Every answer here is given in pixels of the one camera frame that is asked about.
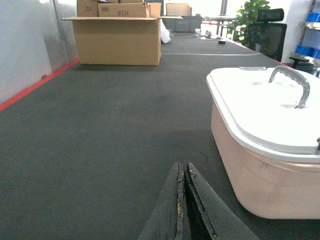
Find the large cardboard box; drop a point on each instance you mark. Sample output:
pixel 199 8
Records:
pixel 128 41

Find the white box lid with handle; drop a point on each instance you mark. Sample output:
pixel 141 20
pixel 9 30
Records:
pixel 260 111

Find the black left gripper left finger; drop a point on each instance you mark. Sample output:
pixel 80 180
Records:
pixel 167 218

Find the small blue bin right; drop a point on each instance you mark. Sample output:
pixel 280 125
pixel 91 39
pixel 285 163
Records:
pixel 308 51

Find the silver metal partition panel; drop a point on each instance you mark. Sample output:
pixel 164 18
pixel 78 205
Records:
pixel 35 41

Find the grey plastic bin far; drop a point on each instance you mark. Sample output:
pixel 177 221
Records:
pixel 184 24

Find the black table mat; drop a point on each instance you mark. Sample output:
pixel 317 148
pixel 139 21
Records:
pixel 85 155

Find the pink plastic storage box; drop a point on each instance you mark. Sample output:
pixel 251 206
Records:
pixel 267 187

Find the green potted plant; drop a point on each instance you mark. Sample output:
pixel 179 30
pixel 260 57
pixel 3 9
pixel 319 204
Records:
pixel 247 14

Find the black mesh chair right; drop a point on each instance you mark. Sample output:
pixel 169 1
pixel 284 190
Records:
pixel 267 34

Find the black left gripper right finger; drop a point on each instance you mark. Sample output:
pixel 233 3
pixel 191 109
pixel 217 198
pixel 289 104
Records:
pixel 208 216

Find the small cardboard box on top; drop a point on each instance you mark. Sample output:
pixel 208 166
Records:
pixel 130 10

